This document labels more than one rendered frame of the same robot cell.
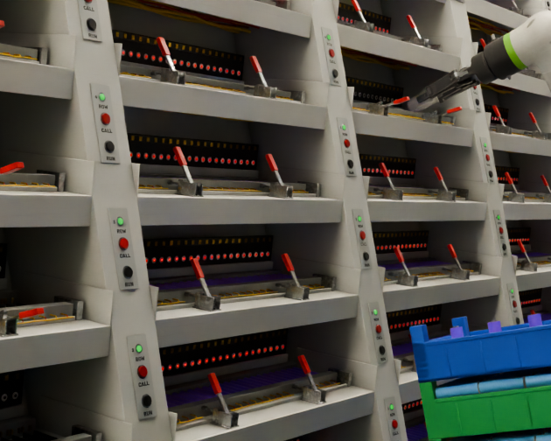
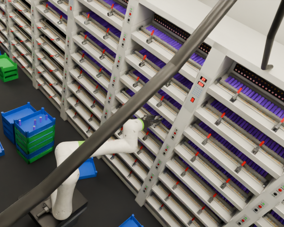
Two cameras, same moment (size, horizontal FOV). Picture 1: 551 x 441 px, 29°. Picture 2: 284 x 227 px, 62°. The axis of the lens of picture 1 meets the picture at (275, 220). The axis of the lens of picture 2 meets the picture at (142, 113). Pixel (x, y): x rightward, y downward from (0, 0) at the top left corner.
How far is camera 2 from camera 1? 3.45 m
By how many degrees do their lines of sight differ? 91
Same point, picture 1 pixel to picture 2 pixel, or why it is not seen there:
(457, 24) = (180, 114)
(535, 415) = not seen: hidden behind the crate
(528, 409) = not seen: hidden behind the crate
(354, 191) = (108, 106)
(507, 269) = (155, 171)
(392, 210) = not seen: hidden behind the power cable
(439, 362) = (39, 112)
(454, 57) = (170, 119)
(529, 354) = (27, 117)
